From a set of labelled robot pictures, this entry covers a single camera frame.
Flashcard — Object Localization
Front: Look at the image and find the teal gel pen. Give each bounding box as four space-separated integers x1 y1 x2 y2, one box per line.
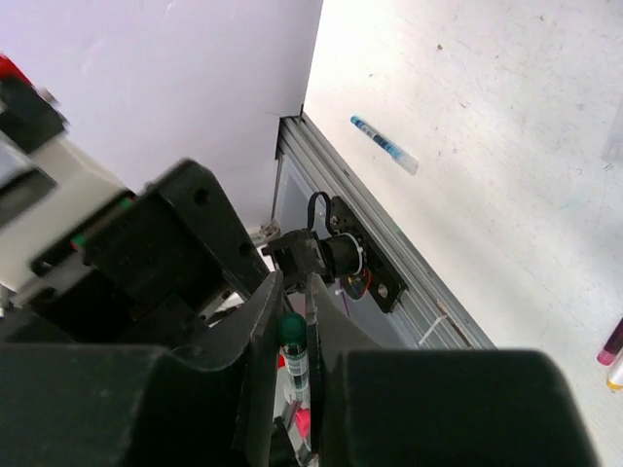
277 312 312 466

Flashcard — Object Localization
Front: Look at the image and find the red gel pen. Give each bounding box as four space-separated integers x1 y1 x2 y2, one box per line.
597 318 623 366

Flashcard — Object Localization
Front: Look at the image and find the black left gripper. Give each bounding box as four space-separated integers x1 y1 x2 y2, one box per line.
28 160 269 341

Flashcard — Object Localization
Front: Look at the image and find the blue gel pen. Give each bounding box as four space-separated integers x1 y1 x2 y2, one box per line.
349 115 419 176

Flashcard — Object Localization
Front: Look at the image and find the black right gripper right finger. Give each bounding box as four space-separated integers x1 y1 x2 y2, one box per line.
306 274 599 466

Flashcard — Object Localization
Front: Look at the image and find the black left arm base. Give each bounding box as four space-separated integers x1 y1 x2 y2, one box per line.
307 192 407 314

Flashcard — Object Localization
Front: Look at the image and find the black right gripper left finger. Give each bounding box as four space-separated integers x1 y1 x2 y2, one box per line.
1 271 283 466

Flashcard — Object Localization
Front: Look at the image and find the yellow capped white marker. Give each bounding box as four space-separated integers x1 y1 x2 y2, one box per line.
606 353 623 391

